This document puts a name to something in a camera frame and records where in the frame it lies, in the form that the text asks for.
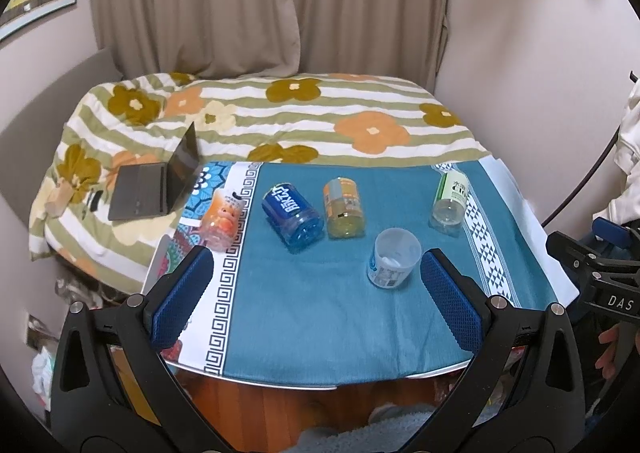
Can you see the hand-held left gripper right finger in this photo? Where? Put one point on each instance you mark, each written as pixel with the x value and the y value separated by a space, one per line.
pixel 447 305

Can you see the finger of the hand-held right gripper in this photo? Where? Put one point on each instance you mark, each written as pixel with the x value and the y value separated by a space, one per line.
pixel 611 231
pixel 575 253

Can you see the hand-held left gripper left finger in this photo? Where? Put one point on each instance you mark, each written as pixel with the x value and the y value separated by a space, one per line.
pixel 182 298

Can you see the white plastic cup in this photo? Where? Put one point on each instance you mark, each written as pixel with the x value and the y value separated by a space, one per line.
pixel 392 260

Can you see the clear cup green label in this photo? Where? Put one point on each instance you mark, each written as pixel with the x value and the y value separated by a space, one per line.
pixel 450 205

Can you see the yellow cup orange label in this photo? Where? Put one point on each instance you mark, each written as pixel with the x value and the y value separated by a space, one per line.
pixel 343 210

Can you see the person's right hand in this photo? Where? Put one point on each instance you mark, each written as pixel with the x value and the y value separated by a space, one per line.
pixel 607 353

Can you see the blue patterned tablecloth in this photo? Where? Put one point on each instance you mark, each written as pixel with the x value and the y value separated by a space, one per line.
pixel 320 313
pixel 545 258

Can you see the white garment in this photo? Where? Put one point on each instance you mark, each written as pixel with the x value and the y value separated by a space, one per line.
pixel 631 148

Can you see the pink peach bottle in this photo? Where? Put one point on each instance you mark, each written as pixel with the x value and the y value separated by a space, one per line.
pixel 225 220

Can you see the grey laptop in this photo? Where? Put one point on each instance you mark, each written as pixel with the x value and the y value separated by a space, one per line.
pixel 145 188

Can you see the black phone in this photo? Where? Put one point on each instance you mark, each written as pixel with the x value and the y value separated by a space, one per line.
pixel 95 201

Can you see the blue bottle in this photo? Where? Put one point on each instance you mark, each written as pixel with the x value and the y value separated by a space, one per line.
pixel 290 213

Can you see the white plastic bag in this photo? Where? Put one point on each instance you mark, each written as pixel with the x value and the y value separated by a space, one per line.
pixel 42 370

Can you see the light blue fluffy cloth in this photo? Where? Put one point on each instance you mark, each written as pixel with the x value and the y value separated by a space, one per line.
pixel 350 433

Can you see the floral striped blanket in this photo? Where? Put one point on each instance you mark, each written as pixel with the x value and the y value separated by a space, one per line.
pixel 320 123

